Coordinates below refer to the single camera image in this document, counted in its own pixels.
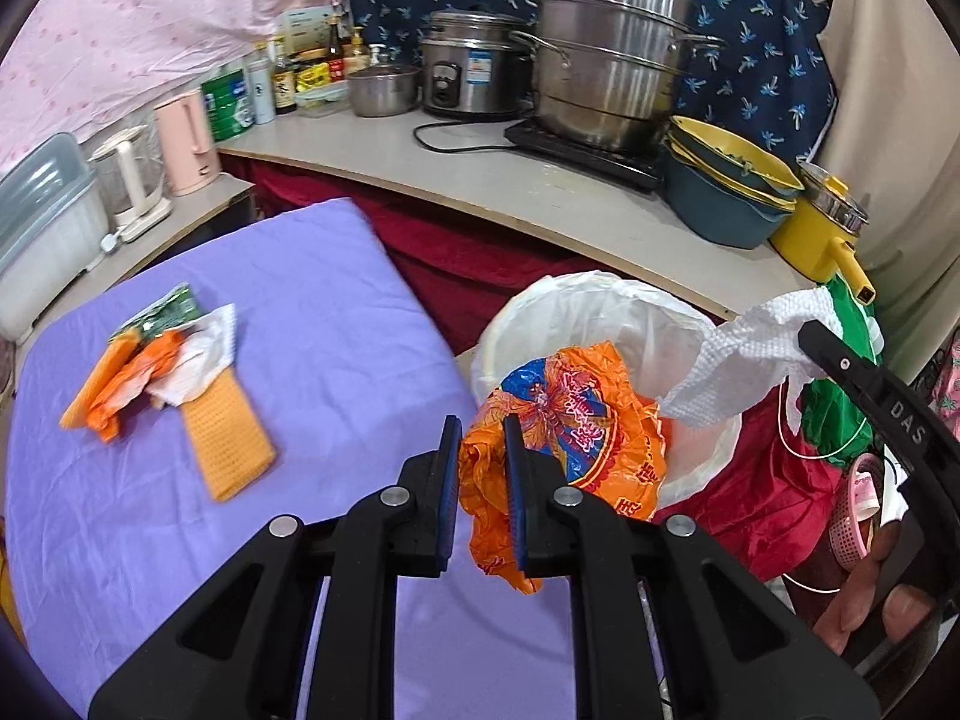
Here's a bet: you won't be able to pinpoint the large steel steamer pot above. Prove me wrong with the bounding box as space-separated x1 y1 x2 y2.
510 0 728 155

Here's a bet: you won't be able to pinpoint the orange printed plastic bag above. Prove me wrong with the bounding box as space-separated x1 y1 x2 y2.
457 341 672 597

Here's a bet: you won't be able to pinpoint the small orange plastic bag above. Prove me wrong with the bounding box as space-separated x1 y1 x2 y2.
90 330 185 443

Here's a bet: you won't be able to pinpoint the small steel pot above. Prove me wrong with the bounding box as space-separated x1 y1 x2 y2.
346 64 422 119

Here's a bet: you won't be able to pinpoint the brown sauce bottle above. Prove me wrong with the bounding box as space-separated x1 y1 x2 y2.
324 15 347 83

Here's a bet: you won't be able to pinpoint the white glass kettle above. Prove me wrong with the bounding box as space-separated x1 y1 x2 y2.
88 124 175 245

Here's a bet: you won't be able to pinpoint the yellow electric pot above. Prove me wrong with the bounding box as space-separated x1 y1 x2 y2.
771 161 877 305

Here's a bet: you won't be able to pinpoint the orange foam sleeve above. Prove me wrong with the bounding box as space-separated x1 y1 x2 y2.
60 334 143 432

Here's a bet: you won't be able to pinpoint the white green carton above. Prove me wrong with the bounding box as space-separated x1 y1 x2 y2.
281 6 346 53

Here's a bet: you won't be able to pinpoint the beige curtain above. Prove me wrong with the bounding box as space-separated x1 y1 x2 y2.
772 0 960 383

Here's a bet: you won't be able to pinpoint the person's right hand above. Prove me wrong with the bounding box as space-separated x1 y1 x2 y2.
814 521 938 653

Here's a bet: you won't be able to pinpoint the green plastic bag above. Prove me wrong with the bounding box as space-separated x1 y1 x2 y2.
799 277 886 466

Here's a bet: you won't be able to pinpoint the pink dotted bedsheet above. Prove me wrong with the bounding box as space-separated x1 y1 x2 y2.
0 0 350 173

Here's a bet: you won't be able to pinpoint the stacked teal yellow bowls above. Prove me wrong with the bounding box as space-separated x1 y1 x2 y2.
660 142 800 250

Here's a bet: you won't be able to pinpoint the steel rice cooker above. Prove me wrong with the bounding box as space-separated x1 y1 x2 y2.
418 11 537 121

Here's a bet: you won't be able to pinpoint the black power cable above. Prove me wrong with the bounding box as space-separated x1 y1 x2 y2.
414 118 526 158

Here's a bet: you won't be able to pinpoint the black induction cooker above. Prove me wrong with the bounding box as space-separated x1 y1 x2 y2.
504 118 665 192

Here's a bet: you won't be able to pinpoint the pink electric kettle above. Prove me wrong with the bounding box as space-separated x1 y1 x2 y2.
154 88 222 197

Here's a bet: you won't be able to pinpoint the white bottle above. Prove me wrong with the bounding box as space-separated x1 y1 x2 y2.
247 56 277 125

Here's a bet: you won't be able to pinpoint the green patterned wrapper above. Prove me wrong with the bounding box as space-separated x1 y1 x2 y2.
112 283 203 338

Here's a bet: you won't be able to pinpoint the pink plastic basket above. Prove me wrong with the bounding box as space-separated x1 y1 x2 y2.
825 454 890 575

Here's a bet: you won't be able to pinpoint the navy printed cloth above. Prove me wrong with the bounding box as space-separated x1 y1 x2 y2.
346 0 837 181

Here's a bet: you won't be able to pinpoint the red cloth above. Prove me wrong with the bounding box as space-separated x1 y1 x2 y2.
244 161 848 586

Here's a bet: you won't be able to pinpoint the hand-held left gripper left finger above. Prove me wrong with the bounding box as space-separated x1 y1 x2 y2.
88 416 463 720

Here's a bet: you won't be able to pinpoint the white lined trash bin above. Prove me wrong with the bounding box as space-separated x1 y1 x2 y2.
471 270 743 518

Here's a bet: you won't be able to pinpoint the white crumpled plastic bag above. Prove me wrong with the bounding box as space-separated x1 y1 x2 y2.
146 304 239 410

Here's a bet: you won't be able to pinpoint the clear food container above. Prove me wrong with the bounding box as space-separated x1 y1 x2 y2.
294 82 352 117

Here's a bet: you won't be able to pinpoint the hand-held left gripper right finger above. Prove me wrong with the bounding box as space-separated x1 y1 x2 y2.
504 416 878 720

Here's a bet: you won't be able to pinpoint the white dish box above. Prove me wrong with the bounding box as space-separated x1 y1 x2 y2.
0 131 110 342

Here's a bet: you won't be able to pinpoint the white paper towel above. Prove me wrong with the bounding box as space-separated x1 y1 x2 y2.
664 289 837 428

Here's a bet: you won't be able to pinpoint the white cable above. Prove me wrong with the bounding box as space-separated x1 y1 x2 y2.
780 375 878 466

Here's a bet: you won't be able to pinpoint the orange waffle cloth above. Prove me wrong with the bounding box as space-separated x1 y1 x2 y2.
182 375 277 503

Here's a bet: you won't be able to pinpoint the dark sauce bottle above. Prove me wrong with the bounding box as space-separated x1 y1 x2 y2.
270 34 299 115

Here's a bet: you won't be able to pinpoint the green tin can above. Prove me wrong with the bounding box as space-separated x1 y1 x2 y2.
201 67 256 142

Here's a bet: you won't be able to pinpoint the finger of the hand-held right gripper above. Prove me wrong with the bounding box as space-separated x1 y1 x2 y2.
796 319 886 410

